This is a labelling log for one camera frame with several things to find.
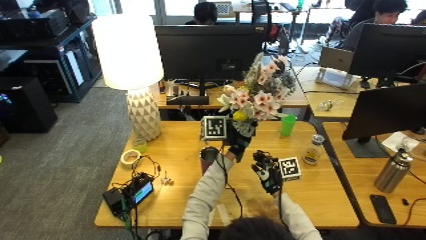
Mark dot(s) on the black device with screen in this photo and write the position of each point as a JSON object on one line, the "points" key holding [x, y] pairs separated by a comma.
{"points": [[133, 196]]}

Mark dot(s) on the glass bottle with yellow drink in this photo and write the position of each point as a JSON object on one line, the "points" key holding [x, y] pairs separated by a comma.
{"points": [[312, 151]]}

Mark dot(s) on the steel water bottle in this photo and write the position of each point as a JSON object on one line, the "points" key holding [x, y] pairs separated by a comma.
{"points": [[392, 171]]}

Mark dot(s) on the right glove marker cube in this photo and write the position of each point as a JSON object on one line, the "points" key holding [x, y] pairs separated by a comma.
{"points": [[290, 168]]}

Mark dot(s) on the pink and white flower bouquet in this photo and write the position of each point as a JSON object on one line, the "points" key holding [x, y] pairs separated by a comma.
{"points": [[261, 93]]}

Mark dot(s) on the person's right hand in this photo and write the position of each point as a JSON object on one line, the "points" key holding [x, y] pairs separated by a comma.
{"points": [[267, 175]]}

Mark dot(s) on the black shelf unit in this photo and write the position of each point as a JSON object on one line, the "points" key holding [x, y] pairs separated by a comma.
{"points": [[53, 56]]}

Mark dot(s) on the white paper sheet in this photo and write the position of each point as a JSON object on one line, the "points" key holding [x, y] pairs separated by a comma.
{"points": [[399, 142]]}

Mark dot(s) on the black monitor beside laptop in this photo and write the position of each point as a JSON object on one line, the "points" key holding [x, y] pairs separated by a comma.
{"points": [[390, 50]]}

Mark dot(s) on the white desk device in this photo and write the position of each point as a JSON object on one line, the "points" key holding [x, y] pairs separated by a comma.
{"points": [[334, 78]]}

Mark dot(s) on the white tape roll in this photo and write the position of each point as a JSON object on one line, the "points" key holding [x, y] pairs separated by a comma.
{"points": [[129, 158]]}

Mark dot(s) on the green plastic cup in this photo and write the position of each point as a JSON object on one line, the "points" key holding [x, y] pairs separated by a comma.
{"points": [[287, 125]]}

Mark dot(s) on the small clear glass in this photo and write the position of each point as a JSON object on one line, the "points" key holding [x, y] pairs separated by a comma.
{"points": [[139, 145]]}

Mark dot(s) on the white tape strip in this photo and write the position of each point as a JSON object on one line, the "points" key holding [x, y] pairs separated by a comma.
{"points": [[222, 214]]}

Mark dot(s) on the glove marker cube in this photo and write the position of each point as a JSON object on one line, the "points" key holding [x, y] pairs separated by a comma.
{"points": [[213, 128], [290, 168]]}

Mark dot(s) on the left glove marker cube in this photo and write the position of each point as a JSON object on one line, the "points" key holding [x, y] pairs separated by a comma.
{"points": [[213, 128]]}

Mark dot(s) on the white table lamp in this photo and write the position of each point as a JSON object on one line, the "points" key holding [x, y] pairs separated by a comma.
{"points": [[133, 66]]}

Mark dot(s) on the black floor box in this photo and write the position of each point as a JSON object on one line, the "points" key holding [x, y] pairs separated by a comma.
{"points": [[25, 104]]}

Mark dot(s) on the person's left hand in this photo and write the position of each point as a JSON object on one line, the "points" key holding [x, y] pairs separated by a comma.
{"points": [[239, 142]]}

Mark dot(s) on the black monitor on stand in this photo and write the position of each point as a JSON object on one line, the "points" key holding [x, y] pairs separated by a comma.
{"points": [[207, 53]]}

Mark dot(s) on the clear plastic item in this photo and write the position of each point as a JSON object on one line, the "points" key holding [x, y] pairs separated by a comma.
{"points": [[330, 105]]}

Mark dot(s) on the large black monitor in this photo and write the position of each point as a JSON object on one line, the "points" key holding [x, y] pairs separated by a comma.
{"points": [[386, 115]]}

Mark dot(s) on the silver laptop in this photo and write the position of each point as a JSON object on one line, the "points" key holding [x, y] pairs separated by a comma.
{"points": [[335, 59]]}

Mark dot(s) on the checkered calibration board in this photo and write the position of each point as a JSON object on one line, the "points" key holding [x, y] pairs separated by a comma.
{"points": [[222, 8]]}

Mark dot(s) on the black smartphone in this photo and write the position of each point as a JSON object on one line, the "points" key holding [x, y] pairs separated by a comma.
{"points": [[382, 209]]}

